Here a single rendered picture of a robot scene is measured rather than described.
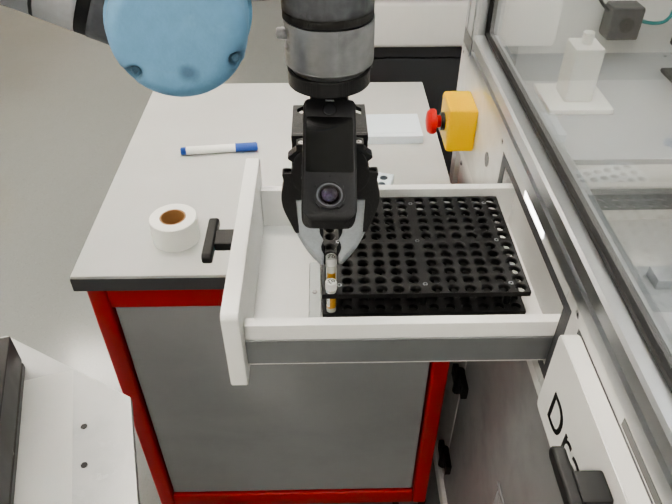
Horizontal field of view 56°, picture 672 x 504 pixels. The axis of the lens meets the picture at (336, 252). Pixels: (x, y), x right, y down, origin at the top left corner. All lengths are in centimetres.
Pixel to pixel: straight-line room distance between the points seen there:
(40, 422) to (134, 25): 55
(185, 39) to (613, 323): 39
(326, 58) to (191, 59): 18
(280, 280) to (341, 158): 28
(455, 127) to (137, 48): 71
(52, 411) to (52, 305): 132
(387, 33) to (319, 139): 95
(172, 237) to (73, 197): 163
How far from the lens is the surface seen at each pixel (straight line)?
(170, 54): 36
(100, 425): 78
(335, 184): 52
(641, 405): 53
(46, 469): 77
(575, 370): 60
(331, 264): 66
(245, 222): 72
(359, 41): 52
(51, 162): 281
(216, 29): 35
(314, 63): 52
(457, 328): 66
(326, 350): 67
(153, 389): 116
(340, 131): 54
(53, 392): 83
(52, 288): 217
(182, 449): 130
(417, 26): 147
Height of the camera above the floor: 136
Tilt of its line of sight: 40 degrees down
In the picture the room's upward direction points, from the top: straight up
